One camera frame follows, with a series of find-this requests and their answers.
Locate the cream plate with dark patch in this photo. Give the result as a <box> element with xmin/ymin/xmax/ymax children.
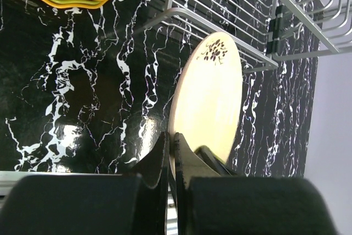
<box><xmin>168</xmin><ymin>32</ymin><xmax>243</xmax><ymax>162</ymax></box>

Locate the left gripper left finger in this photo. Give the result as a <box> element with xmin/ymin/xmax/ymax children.
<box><xmin>1</xmin><ymin>132</ymin><xmax>169</xmax><ymax>234</ymax></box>

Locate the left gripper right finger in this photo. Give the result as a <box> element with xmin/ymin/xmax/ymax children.
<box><xmin>173</xmin><ymin>133</ymin><xmax>337</xmax><ymax>234</ymax></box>

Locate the metal wire dish rack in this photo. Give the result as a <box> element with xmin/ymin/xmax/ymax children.
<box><xmin>133</xmin><ymin>0</ymin><xmax>352</xmax><ymax>74</ymax></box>

